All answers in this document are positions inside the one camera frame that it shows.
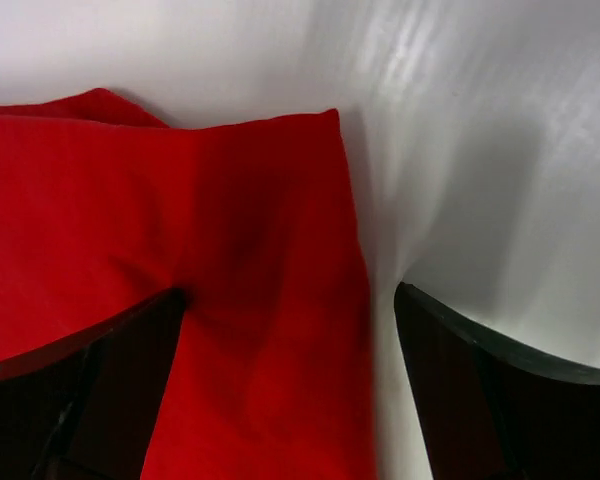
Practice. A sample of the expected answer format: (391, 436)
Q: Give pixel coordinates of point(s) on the red shirt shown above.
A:
(102, 205)

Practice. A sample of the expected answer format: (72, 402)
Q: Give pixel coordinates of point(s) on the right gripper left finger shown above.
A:
(85, 406)

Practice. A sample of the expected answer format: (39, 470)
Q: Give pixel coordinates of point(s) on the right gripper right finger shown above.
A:
(491, 407)

